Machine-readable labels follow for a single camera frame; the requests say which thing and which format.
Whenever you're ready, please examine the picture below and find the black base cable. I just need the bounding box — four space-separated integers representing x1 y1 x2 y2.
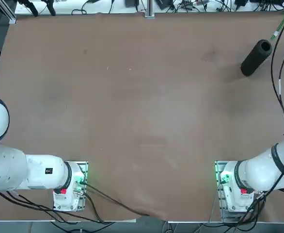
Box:
0 190 114 225

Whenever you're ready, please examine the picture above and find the black electronics box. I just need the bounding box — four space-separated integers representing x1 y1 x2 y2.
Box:
155 0 174 11

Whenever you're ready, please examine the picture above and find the black tripod leg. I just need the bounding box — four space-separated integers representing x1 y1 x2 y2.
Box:
44 0 57 17
17 0 39 17

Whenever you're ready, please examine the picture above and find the black cable across table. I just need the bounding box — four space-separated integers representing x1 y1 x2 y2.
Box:
82 182 151 217

